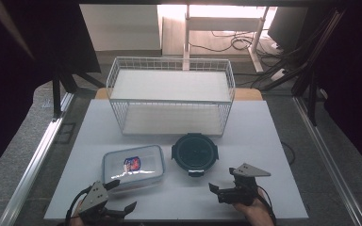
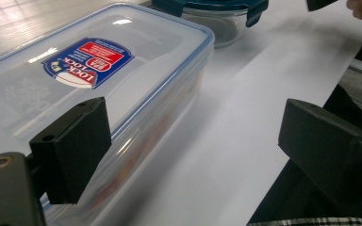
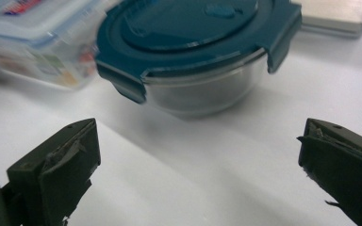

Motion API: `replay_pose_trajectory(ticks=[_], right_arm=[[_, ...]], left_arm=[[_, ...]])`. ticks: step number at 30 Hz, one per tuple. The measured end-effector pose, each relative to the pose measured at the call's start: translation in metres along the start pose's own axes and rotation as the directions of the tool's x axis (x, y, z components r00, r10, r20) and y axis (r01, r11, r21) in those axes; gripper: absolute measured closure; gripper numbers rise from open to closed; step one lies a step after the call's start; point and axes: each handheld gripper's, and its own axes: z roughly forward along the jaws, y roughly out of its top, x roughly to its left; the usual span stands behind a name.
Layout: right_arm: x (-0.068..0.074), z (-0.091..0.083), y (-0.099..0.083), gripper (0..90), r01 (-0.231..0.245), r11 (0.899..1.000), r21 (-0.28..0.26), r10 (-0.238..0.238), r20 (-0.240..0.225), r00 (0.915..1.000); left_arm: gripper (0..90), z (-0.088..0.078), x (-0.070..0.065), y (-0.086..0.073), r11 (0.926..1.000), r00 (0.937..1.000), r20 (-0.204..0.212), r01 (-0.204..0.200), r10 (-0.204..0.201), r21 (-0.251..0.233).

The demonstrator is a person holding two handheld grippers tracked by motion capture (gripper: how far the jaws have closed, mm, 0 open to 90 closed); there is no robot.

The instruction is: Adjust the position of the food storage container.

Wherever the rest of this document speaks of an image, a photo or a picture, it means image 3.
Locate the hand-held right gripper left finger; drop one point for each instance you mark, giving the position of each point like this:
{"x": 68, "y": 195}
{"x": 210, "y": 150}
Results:
{"x": 59, "y": 169}

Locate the round container with teal lid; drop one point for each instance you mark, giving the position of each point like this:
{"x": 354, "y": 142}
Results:
{"x": 194, "y": 47}

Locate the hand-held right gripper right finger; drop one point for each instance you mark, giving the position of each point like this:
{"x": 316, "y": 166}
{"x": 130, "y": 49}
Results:
{"x": 345, "y": 163}

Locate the clear rectangular lidded container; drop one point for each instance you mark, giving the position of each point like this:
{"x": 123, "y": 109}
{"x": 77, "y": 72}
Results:
{"x": 41, "y": 47}

